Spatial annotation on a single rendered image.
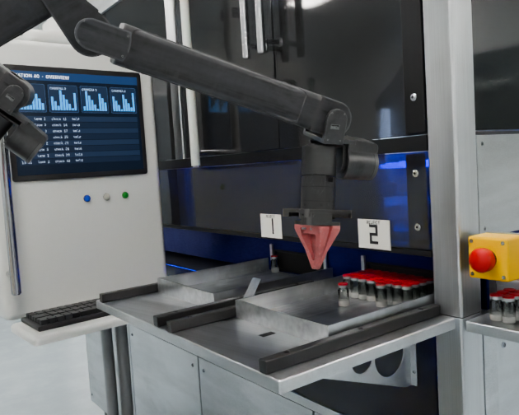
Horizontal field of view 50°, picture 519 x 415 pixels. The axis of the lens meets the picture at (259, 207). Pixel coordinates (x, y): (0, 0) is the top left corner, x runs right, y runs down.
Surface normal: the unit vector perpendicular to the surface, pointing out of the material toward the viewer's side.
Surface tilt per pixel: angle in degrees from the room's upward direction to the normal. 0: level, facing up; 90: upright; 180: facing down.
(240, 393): 90
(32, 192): 90
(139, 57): 111
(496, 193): 90
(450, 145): 90
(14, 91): 99
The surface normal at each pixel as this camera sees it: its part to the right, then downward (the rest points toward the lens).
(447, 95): -0.80, 0.09
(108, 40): 0.33, 0.31
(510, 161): 0.59, 0.02
